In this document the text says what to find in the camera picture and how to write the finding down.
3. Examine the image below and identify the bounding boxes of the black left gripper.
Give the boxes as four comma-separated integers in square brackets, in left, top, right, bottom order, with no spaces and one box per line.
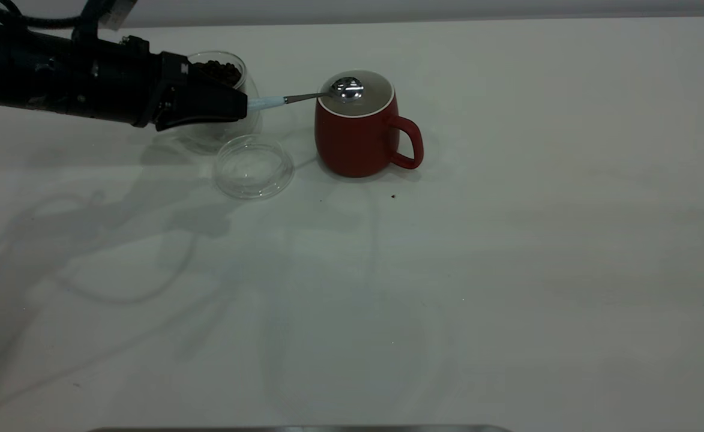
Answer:
[68,35,249,132]

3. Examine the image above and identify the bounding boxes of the spoon with pale blue handle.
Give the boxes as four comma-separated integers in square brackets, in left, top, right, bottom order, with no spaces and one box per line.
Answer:
[246,76,365,113]

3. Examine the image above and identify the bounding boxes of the red ceramic mug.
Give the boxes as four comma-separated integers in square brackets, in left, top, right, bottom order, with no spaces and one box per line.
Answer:
[314,70,424,178]

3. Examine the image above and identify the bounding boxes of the dark coffee beans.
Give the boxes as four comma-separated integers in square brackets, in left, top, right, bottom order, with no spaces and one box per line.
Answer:
[194,60,244,90]

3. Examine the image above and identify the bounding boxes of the clear glass cup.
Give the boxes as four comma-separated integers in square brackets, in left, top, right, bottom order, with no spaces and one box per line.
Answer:
[178,50,262,154]

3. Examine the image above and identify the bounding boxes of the clear glass lid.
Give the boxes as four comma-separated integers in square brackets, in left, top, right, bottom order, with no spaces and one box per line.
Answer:
[211,134,296,201]

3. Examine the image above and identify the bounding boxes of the black cable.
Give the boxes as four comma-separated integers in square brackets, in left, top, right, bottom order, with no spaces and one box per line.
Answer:
[0,0,85,31]

